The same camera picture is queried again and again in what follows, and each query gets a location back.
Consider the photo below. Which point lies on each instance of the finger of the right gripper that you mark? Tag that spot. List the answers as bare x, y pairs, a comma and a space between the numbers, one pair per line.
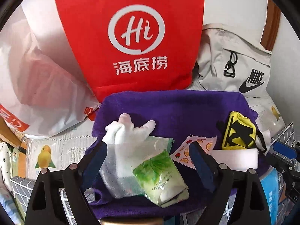
290, 152
280, 164

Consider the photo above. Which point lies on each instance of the white Miniso plastic bag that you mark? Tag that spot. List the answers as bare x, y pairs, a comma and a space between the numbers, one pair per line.
38, 97

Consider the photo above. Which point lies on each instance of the yellow black mesh pouch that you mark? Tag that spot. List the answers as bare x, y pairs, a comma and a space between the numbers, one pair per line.
240, 133

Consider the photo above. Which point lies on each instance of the fruit print wet wipe packet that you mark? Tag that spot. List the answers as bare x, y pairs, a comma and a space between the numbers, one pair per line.
182, 156

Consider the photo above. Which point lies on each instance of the beige Nike bag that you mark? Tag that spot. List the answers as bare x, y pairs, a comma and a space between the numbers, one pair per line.
231, 60

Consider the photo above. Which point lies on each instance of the brown wooden door frame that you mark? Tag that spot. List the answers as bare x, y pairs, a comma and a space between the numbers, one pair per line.
270, 31

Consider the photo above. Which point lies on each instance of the dark green tea tin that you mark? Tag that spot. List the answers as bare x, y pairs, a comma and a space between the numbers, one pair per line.
132, 221

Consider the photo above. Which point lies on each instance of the red Haidilao paper bag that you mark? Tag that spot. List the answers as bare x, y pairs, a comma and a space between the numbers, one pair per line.
138, 45

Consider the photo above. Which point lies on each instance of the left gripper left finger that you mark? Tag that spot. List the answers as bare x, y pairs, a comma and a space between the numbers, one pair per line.
45, 205

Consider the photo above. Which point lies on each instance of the translucent zip pouch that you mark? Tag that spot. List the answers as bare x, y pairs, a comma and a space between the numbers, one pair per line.
117, 169

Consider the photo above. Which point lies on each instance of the wooden bed headboard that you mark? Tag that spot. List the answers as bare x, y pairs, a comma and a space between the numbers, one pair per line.
9, 137

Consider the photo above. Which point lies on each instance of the white dotted pillow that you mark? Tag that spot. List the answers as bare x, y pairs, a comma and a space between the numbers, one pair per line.
6, 166

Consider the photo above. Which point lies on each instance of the blue tissue pack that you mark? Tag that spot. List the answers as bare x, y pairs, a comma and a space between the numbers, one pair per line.
270, 194

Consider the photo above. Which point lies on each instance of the colourful bedding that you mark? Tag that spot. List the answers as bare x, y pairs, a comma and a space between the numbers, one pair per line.
8, 203

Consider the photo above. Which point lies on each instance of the white glove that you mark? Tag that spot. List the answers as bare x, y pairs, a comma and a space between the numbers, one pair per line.
123, 131

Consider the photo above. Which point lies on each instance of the purple towel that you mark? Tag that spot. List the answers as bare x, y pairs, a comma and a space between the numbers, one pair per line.
177, 114

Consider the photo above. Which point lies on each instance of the grey checked blanket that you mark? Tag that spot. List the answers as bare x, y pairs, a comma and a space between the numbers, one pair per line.
22, 189

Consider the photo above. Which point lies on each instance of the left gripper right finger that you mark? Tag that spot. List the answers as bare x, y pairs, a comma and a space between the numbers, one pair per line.
250, 204

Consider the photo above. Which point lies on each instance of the white foam sponge block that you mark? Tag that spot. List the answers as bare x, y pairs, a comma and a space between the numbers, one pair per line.
238, 160

